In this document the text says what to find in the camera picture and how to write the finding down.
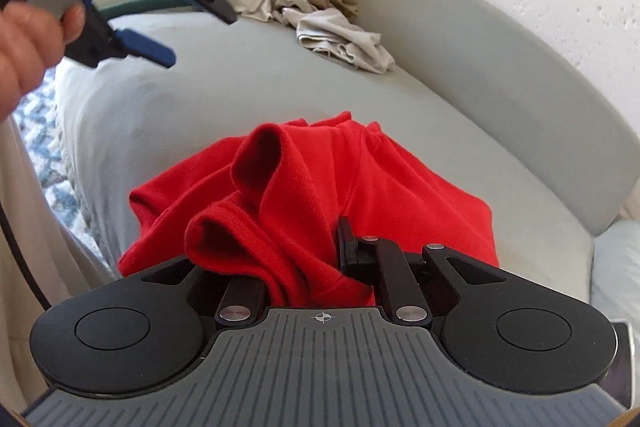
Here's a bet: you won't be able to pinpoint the grey sofa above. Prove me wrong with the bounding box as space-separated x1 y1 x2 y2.
55 0 633 323

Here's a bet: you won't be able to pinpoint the blue white patterned rug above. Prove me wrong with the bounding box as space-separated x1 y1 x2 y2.
12 69 108 258

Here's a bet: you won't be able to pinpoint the dark green fabric strap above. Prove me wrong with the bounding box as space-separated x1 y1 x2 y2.
100 0 188 16

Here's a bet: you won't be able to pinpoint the black cable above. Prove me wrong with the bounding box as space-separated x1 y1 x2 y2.
0 202 53 313

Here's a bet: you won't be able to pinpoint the red shirt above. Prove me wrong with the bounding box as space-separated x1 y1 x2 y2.
117 111 501 308

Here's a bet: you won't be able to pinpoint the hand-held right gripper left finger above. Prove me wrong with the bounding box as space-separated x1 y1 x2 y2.
120 257 266 324

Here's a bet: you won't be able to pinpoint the pale grey cushion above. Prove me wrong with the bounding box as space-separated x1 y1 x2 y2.
591 221 640 320

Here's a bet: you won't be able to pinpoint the beige grey crumpled garment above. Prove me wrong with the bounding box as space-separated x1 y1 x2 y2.
210 0 396 75

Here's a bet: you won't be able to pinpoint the person's beige pants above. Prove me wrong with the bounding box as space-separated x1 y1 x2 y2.
0 114 118 413

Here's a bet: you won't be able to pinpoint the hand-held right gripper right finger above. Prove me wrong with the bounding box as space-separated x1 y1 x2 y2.
337 217 516 324

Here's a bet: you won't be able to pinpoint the person's left hand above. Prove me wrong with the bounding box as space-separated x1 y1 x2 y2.
0 0 86 122

